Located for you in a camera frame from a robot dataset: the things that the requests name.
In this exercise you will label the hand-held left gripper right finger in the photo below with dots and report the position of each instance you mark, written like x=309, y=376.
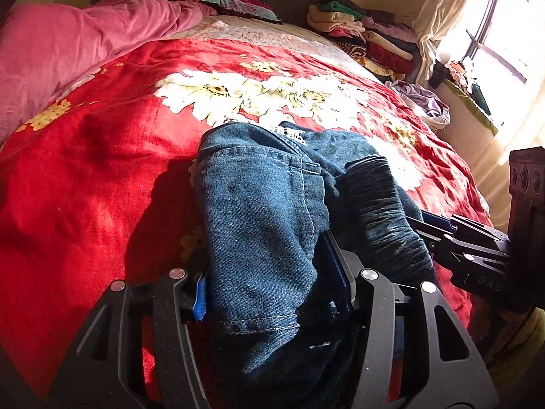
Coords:
x=340, y=277

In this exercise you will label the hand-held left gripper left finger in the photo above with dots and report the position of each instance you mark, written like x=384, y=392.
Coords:
x=199, y=298

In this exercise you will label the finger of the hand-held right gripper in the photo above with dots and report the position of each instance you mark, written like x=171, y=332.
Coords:
x=464, y=226
x=443, y=245

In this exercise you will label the blue denim pants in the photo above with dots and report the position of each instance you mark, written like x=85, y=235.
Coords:
x=264, y=204

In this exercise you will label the windowsill clutter on green mat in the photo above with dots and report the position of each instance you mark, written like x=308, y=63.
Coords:
x=464, y=85

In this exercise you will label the window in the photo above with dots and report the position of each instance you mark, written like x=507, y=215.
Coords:
x=511, y=30

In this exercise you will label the red floral blanket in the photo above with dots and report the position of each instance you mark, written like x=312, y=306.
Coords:
x=106, y=149

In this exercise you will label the pile of folded clothes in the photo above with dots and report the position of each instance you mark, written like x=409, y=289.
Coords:
x=374, y=38

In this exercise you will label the cream curtain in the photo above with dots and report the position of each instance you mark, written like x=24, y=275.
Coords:
x=451, y=4

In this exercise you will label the teal and red pillow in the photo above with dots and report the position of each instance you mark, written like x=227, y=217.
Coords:
x=242, y=6

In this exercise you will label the pink quilt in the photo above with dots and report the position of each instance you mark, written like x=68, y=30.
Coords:
x=59, y=38

